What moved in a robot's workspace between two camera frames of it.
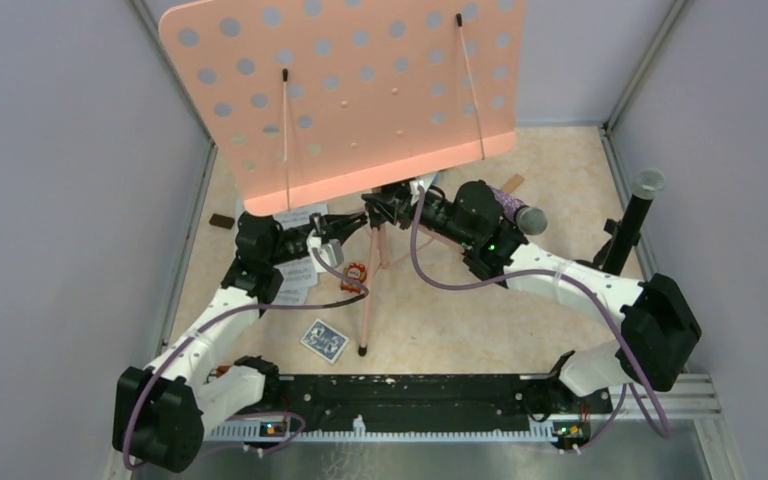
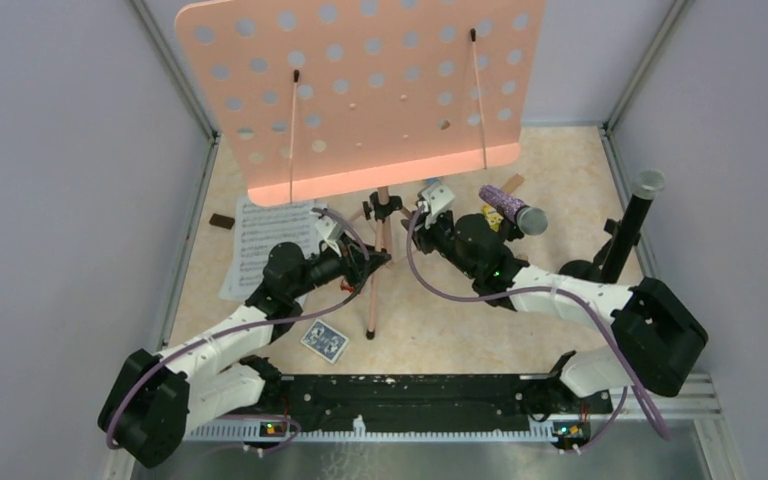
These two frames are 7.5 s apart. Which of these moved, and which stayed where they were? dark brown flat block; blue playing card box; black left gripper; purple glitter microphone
Moved: black left gripper
Stayed: purple glitter microphone; blue playing card box; dark brown flat block
